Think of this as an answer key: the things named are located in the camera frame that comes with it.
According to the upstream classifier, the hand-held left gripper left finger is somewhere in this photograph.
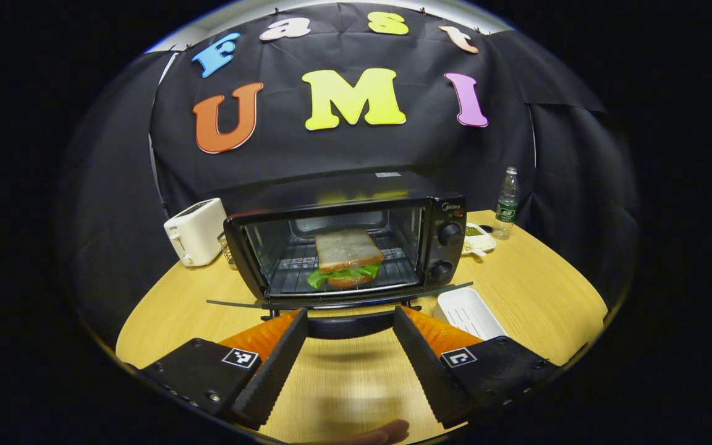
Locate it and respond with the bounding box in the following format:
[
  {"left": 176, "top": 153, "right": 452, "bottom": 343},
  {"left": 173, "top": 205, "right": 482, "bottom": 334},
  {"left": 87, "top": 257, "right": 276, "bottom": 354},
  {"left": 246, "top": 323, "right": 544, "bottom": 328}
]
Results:
[{"left": 140, "top": 308, "right": 309, "bottom": 431}]

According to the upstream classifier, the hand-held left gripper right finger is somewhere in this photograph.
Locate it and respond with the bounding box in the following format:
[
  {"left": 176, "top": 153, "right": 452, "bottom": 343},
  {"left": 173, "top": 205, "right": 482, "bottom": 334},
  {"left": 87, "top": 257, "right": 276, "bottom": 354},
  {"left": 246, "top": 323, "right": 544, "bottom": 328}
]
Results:
[{"left": 392, "top": 305, "right": 562, "bottom": 429}]

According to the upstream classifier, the black electric oven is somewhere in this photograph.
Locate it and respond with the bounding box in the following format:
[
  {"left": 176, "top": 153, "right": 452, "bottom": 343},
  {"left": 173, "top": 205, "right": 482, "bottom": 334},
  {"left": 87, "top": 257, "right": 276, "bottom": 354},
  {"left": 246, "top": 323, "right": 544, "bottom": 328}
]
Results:
[{"left": 206, "top": 170, "right": 474, "bottom": 340}]

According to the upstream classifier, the sandwich with lettuce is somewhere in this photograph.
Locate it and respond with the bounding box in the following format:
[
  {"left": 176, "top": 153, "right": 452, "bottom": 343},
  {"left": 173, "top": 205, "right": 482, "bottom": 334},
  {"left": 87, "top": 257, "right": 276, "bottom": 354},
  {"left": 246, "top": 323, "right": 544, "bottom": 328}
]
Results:
[{"left": 307, "top": 229, "right": 386, "bottom": 289}]

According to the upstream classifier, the small white rectangular tray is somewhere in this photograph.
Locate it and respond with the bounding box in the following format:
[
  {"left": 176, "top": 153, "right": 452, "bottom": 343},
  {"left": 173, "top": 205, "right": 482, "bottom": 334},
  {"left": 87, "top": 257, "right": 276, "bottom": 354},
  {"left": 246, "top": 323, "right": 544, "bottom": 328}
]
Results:
[{"left": 433, "top": 287, "right": 509, "bottom": 342}]

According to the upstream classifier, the white divided dish with grains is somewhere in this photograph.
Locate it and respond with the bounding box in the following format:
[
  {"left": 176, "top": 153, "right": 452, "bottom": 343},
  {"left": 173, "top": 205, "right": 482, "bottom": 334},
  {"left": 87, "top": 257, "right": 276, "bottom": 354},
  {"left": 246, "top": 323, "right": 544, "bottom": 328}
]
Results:
[{"left": 462, "top": 222, "right": 498, "bottom": 256}]

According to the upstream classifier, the white toaster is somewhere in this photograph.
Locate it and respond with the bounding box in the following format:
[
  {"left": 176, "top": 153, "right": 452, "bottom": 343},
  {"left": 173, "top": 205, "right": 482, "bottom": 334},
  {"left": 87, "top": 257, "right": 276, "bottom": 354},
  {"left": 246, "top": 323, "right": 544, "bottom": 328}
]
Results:
[{"left": 164, "top": 198, "right": 228, "bottom": 267}]

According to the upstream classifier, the clear plastic water bottle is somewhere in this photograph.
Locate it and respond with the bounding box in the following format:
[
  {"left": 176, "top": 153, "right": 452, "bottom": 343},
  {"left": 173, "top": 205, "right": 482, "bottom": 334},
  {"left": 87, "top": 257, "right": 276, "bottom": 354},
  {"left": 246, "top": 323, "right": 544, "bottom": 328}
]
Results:
[{"left": 493, "top": 166, "right": 521, "bottom": 240}]

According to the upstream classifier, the black backdrop cloth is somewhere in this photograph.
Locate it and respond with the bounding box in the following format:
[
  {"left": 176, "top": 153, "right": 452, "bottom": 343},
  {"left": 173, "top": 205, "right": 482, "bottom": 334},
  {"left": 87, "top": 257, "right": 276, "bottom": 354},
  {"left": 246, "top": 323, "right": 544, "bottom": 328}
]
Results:
[{"left": 59, "top": 3, "right": 641, "bottom": 347}]

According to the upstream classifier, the small metal wire holder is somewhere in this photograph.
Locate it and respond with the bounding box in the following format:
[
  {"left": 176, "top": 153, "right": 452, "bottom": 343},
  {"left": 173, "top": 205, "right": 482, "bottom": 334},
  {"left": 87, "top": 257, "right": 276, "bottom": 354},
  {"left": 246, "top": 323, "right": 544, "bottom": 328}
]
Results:
[{"left": 216, "top": 231, "right": 237, "bottom": 267}]

